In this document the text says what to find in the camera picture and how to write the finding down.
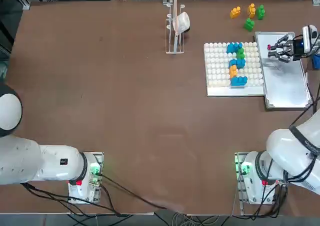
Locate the blue three-stud toy block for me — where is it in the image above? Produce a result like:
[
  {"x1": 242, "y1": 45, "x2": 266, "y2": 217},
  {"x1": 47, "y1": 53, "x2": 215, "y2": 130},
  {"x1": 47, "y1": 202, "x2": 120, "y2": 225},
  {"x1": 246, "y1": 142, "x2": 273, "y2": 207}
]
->
[
  {"x1": 226, "y1": 42, "x2": 244, "y2": 54},
  {"x1": 228, "y1": 58, "x2": 247, "y2": 69},
  {"x1": 229, "y1": 76, "x2": 249, "y2": 89}
]

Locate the black base cable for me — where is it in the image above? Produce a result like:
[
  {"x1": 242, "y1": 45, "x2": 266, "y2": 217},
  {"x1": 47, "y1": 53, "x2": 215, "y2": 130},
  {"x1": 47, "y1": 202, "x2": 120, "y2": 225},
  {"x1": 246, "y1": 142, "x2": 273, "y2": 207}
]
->
[
  {"x1": 98, "y1": 174, "x2": 173, "y2": 210},
  {"x1": 21, "y1": 182, "x2": 126, "y2": 216}
]

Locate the metal-framed whiteboard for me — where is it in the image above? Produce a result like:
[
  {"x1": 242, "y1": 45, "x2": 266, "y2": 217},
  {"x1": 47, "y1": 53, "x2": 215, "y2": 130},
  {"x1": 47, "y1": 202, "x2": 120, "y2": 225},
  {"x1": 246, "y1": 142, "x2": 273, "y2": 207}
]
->
[{"x1": 254, "y1": 31, "x2": 313, "y2": 109}]

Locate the white wire cup rack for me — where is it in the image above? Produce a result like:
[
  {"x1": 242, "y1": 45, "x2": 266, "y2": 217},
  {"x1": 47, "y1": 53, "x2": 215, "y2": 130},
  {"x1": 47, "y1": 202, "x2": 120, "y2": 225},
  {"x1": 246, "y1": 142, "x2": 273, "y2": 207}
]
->
[{"x1": 165, "y1": 4, "x2": 186, "y2": 54}]

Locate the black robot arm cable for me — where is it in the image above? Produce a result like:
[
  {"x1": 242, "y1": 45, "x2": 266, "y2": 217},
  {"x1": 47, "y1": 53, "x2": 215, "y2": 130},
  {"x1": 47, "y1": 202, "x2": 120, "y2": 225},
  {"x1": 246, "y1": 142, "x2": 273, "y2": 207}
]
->
[{"x1": 289, "y1": 102, "x2": 316, "y2": 130}]

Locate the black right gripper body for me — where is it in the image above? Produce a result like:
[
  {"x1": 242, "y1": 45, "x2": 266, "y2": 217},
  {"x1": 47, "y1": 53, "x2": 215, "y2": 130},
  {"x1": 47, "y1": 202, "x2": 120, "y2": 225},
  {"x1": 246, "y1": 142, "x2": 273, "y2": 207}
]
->
[{"x1": 287, "y1": 38, "x2": 306, "y2": 62}]

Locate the wooden rack rod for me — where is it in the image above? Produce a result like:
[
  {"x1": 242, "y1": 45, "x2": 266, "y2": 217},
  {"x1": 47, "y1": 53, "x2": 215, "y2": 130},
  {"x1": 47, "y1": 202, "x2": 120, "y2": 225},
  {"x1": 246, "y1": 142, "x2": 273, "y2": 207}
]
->
[{"x1": 173, "y1": 0, "x2": 179, "y2": 38}]

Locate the white studded baseplate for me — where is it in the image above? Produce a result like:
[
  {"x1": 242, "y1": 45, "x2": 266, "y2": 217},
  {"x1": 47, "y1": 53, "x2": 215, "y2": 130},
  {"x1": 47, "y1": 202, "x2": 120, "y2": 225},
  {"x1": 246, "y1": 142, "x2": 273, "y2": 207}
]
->
[{"x1": 203, "y1": 42, "x2": 265, "y2": 97}]

